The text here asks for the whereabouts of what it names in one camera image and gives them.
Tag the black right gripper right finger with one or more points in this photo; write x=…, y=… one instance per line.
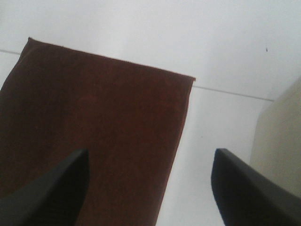
x=246, y=198

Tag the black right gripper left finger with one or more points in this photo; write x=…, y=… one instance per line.
x=53, y=199

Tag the brown microfibre towel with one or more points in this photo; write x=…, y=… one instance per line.
x=129, y=117

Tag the beige bin with grey rim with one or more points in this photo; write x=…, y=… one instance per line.
x=276, y=152

